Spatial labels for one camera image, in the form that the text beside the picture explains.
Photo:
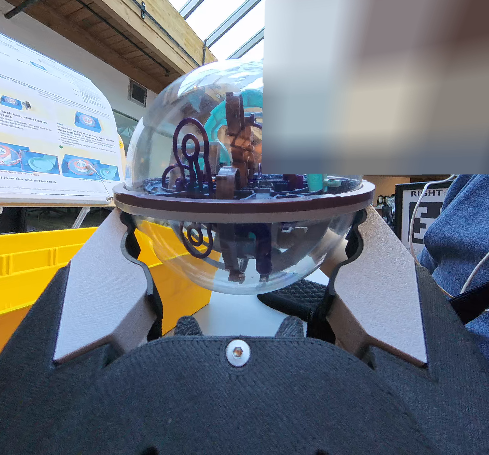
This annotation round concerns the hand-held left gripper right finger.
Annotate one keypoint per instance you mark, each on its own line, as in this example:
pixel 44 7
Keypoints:
pixel 382 294

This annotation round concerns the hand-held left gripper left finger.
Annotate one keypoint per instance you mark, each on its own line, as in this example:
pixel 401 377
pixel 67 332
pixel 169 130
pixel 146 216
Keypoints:
pixel 103 287

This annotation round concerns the clear maze ball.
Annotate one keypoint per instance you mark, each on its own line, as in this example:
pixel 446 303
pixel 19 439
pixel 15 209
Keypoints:
pixel 237 204

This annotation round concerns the person's right forearm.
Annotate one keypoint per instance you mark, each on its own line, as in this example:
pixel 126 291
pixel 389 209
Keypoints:
pixel 458 233

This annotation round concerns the white board stand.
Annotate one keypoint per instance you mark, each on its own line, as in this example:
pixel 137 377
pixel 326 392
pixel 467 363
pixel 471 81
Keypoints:
pixel 81 218

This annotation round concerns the yellow plastic bin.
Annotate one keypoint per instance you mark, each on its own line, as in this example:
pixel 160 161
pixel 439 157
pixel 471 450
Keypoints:
pixel 30 264

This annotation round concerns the black quilted pad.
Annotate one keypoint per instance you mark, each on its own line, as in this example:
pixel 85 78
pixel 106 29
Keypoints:
pixel 294 298

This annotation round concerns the printed instruction sheet board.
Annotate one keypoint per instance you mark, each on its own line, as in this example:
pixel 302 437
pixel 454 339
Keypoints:
pixel 57 119

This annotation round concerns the wall vent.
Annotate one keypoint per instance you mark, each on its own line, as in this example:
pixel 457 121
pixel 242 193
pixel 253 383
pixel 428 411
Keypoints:
pixel 137 93

